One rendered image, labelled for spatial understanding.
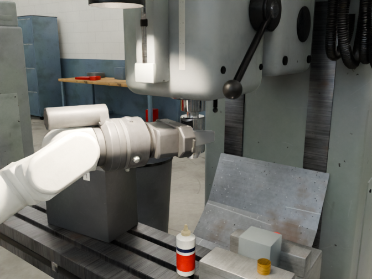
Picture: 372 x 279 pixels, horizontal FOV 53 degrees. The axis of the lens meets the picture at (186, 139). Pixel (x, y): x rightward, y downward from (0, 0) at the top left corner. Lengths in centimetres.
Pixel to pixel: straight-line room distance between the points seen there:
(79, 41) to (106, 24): 86
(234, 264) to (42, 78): 742
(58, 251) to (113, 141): 43
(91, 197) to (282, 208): 49
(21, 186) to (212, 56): 33
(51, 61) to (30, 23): 78
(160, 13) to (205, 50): 9
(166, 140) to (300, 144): 47
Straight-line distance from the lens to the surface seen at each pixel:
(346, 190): 101
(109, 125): 61
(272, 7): 66
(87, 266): 89
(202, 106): 68
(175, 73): 60
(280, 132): 103
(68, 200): 101
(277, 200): 103
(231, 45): 61
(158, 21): 59
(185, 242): 79
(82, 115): 61
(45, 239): 103
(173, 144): 64
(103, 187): 91
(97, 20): 740
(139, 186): 261
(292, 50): 78
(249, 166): 108
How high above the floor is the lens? 139
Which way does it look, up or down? 14 degrees down
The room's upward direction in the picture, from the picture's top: straight up
